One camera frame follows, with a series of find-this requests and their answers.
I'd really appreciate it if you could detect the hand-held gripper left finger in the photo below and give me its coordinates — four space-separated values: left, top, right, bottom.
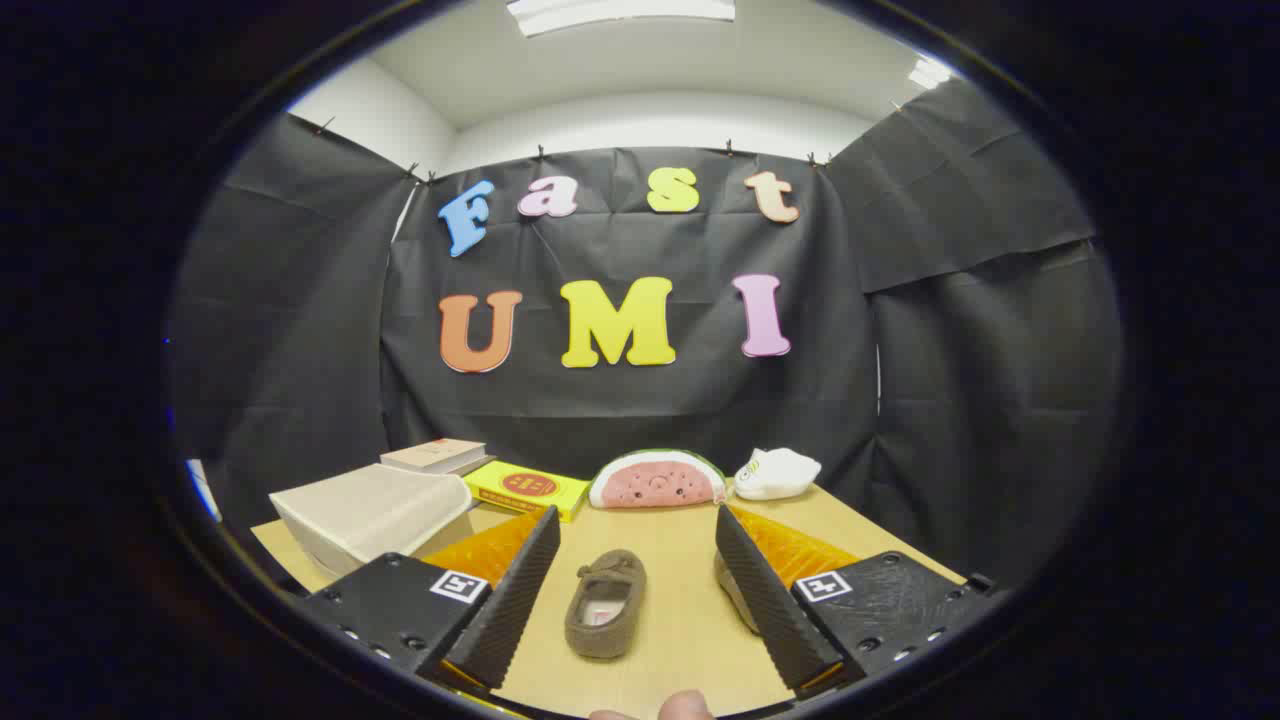
297 505 562 693

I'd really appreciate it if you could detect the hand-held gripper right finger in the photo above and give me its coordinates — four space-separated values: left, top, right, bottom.
714 503 999 696

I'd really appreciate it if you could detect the brown fuzzy shoe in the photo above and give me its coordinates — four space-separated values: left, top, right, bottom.
713 550 761 633
565 548 647 659

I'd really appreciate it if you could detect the cream storage box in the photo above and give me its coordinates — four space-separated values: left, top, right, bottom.
270 463 474 576

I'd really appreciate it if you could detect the yellow book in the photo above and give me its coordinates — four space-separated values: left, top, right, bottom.
463 460 591 523

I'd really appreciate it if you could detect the white plush toy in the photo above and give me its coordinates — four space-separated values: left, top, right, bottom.
733 447 822 501

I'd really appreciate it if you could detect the beige book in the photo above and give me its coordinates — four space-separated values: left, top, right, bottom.
380 438 493 477

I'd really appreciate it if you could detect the watermelon slice plush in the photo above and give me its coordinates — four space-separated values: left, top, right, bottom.
588 449 728 510

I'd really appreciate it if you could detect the row of small black clips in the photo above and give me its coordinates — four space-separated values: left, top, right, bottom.
315 100 906 186

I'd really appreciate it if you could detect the long ceiling light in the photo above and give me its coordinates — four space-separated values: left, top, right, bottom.
505 0 738 39

